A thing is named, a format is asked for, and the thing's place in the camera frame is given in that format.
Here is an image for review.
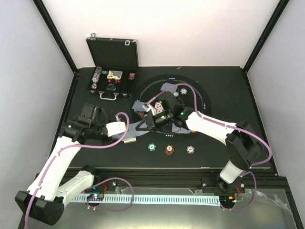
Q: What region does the black poker chip case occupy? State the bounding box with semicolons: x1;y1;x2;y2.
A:
86;33;139;101

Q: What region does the card pack in case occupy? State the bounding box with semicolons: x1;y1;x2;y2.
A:
107;70;123;80

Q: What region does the chip row in case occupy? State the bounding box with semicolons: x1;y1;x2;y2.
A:
91;67;102;89

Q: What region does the blue cards seat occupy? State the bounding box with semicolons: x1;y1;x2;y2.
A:
172;123;191;134
160;83;178;93

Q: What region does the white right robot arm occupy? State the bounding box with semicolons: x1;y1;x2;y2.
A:
135;107;263;192

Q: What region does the round black poker mat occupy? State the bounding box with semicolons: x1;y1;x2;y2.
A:
132;74;212;144

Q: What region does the purple chip in case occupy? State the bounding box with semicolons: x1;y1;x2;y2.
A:
128;73;136;80

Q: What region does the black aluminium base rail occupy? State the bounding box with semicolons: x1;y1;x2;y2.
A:
71;167;290;195

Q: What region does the blue white poker chip stack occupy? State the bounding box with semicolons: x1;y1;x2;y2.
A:
186;146;194;154

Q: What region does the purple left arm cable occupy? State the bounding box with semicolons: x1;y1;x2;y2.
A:
23;112;134;229

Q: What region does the blue card being dealt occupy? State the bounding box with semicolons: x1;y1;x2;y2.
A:
123;120;153;140

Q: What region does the orange poker chip stack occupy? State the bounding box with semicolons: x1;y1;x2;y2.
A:
164;145;174;156

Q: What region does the white card box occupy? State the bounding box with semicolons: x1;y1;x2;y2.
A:
123;137;136;144

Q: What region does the blue cards top seat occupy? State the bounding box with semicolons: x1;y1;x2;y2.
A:
160;83;178;93

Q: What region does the red triangle marker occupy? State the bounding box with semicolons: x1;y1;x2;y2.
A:
135;112;144;119

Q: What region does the blue playing card deck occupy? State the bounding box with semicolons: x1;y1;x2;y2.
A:
112;134;125;141

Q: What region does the blue card seat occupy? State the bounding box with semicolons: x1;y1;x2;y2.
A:
132;101;146;112

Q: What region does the white slotted cable duct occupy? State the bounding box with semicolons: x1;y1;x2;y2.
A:
71;194;220;207

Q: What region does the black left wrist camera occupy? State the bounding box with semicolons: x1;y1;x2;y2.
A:
78;103;105;125

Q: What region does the green poker chip stack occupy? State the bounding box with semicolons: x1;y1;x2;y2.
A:
148;143;156;152

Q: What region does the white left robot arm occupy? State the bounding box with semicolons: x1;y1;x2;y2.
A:
15;120;130;227

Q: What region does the blue cards bottom seat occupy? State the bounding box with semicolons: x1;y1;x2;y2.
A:
172;123;191;134

